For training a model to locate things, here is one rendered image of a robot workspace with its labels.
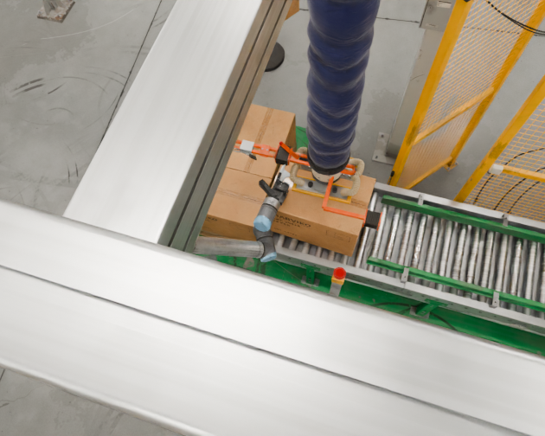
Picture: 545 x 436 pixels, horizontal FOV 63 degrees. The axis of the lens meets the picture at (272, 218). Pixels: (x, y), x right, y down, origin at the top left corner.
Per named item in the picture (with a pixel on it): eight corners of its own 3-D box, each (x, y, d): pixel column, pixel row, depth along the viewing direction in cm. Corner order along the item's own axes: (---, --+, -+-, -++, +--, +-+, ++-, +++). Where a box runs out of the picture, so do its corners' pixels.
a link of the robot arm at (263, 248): (168, 248, 191) (282, 256, 235) (164, 222, 196) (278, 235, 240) (155, 259, 198) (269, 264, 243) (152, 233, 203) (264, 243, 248)
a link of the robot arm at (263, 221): (251, 227, 235) (253, 220, 226) (260, 208, 241) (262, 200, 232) (267, 234, 235) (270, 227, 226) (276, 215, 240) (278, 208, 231)
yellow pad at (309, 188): (353, 189, 252) (355, 185, 247) (349, 204, 248) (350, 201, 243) (295, 176, 257) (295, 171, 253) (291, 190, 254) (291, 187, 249)
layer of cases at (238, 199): (296, 141, 383) (295, 113, 347) (259, 246, 348) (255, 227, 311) (169, 112, 404) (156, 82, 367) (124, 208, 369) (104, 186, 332)
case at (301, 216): (368, 205, 312) (376, 178, 275) (351, 257, 298) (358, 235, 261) (287, 182, 323) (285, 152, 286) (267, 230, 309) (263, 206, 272)
